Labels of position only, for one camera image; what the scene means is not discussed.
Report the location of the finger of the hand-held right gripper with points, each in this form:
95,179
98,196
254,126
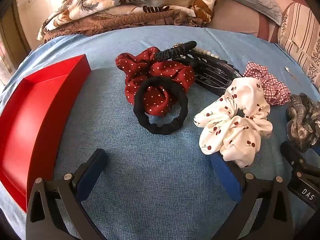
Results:
303,180

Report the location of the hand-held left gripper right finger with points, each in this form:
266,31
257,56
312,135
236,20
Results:
225,177

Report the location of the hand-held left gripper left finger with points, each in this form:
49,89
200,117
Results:
90,177

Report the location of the white cherry print scrunchie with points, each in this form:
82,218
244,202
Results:
232,130

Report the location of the grey patterned scrunchie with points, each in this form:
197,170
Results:
305,120

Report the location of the red box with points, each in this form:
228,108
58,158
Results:
30,120

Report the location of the red gingham scrunchie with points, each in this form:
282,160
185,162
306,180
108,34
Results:
272,87

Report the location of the black hair clip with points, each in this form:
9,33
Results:
212,72

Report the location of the red polka dot scrunchie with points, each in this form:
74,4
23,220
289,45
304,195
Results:
140,67

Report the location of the blue cloth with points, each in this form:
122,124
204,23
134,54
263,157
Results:
160,180

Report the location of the striped floral pillow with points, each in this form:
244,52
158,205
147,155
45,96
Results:
300,35

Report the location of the brown quilted blanket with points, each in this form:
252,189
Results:
120,21

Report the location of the pink patchwork bedsheet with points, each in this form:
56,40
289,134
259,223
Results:
230,15

